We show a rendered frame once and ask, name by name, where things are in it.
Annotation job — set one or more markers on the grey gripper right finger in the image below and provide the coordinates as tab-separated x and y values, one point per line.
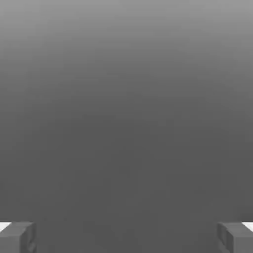
237	238

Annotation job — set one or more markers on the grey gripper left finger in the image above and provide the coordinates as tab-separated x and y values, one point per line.
15	238

